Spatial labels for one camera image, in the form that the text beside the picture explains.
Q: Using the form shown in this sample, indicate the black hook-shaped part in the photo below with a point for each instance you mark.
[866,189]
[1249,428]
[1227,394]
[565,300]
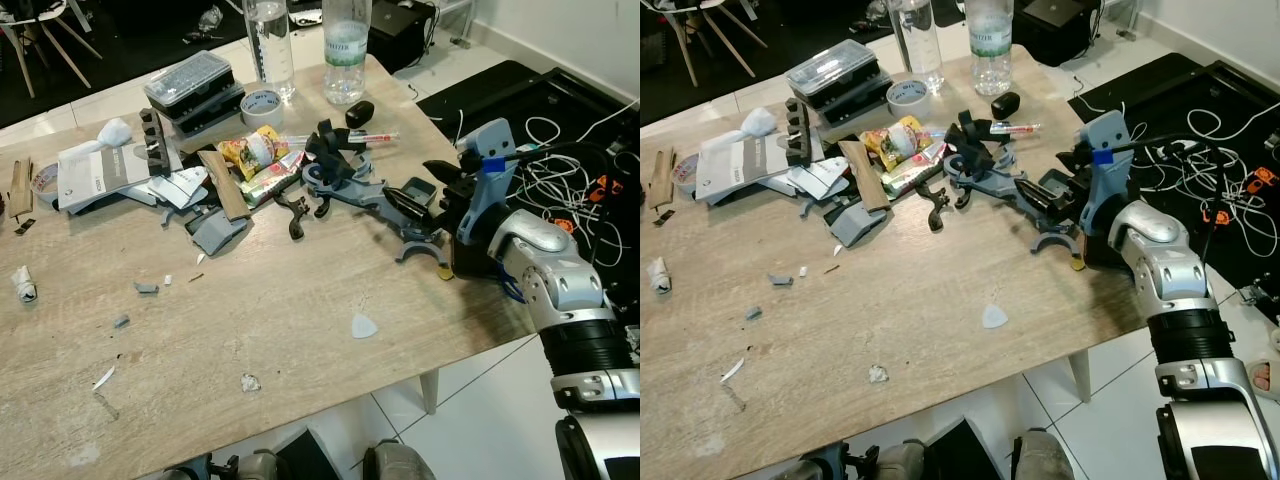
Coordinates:
[298,212]
[938,205]

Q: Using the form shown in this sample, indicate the crumpled blue-white paper wad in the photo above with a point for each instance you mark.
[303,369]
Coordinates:
[757,122]
[113,132]

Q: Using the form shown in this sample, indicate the clear adhesive tape roll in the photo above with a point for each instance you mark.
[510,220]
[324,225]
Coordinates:
[685,170]
[45,180]

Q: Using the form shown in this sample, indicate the crumpled white tissue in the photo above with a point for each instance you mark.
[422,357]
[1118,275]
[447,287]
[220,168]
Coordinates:
[660,277]
[23,285]

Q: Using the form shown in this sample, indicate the white triangular plastic piece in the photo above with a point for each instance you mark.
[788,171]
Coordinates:
[994,317]
[364,327]

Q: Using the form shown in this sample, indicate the black case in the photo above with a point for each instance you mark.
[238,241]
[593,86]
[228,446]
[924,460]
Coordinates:
[1055,30]
[402,35]

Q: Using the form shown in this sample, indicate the black fan-shaped printed part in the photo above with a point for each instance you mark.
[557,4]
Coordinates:
[333,148]
[975,140]

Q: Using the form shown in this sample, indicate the small crumpled paper ball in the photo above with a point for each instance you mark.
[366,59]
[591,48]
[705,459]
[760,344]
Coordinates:
[250,382]
[878,374]

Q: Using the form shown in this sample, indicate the small brass round piece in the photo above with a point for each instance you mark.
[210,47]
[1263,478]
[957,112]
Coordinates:
[446,271]
[1077,264]

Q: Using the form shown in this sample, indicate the grey robot foot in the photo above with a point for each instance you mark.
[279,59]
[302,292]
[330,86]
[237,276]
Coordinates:
[1042,456]
[262,466]
[398,462]
[895,462]

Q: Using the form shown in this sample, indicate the small grey flat scrap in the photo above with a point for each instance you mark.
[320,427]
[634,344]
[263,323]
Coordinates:
[780,280]
[146,288]

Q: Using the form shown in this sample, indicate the tiny grey square scrap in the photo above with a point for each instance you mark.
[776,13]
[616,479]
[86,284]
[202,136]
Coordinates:
[753,313]
[121,322]

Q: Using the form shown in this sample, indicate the green-label plastic water bottle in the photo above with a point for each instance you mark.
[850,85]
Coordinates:
[988,50]
[346,55]

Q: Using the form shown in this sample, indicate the grey printed housing part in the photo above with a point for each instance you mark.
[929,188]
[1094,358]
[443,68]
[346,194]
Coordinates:
[855,225]
[215,232]

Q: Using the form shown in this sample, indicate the black ribbed printed part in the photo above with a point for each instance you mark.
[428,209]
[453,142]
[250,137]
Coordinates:
[153,140]
[797,130]

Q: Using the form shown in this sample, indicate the small black rounded object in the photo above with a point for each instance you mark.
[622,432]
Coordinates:
[359,113]
[1005,104]

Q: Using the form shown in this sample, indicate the clear plastic water bottle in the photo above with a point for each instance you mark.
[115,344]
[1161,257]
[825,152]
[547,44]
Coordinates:
[270,45]
[915,40]

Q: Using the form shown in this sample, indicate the white paper strip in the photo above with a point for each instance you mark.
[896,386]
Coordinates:
[732,370]
[104,378]

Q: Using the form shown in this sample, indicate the brown wooden block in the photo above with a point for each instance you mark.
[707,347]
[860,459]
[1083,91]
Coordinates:
[866,178]
[225,187]

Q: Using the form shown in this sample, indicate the grey left robot foot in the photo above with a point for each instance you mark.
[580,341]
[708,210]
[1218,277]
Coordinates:
[262,466]
[895,462]

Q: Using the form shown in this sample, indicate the clear-lid black screw box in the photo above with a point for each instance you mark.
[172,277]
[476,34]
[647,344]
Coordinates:
[192,88]
[836,78]

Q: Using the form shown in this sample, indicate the white tape roll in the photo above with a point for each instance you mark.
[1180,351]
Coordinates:
[907,96]
[262,107]

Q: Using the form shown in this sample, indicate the thin red white tube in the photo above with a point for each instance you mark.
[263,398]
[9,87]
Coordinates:
[375,136]
[1015,128]

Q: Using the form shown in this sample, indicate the clear plastic bag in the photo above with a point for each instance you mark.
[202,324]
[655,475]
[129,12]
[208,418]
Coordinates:
[876,10]
[210,18]

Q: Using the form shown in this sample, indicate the black flat floor object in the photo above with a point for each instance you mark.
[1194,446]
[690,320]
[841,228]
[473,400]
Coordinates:
[312,458]
[962,452]

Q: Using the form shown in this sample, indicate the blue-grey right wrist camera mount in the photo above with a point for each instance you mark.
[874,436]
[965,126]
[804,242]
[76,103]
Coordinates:
[490,185]
[1110,180]

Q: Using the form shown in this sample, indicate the white grey booklet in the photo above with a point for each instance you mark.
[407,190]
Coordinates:
[745,165]
[105,175]

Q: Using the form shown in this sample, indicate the wooden-legged chair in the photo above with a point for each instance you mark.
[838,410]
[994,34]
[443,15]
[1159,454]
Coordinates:
[45,35]
[715,30]

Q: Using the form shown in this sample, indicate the grey right robot foot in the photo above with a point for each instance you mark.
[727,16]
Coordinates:
[1042,456]
[398,462]

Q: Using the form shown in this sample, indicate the white folded paper sheets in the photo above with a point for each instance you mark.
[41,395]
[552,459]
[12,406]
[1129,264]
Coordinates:
[820,178]
[180,185]

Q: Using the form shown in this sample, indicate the orange clip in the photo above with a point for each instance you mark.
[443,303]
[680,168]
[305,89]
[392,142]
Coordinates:
[599,187]
[565,226]
[1217,215]
[1259,182]

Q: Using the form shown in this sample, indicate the colourful snack wrapper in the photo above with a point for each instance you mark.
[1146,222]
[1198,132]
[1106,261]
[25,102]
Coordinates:
[255,155]
[900,145]

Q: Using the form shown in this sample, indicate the white table leg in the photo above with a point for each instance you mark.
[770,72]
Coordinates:
[1080,376]
[430,392]

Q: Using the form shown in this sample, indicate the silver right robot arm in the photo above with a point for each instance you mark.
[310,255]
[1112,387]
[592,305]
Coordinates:
[560,275]
[1170,270]

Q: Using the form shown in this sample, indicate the grey curved printed bracket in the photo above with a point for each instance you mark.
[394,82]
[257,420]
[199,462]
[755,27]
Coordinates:
[420,245]
[1055,238]

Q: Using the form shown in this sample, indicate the black floor mat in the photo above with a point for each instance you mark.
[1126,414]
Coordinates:
[520,95]
[1180,90]

